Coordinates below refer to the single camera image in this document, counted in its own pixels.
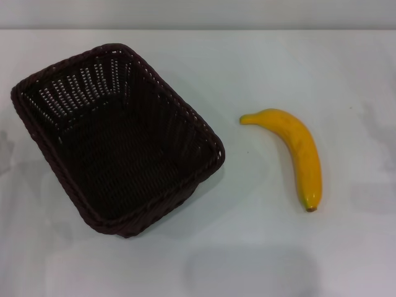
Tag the black woven rectangular basket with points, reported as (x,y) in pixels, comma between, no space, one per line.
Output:
(130,161)

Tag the yellow banana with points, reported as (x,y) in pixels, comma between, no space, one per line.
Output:
(301,145)

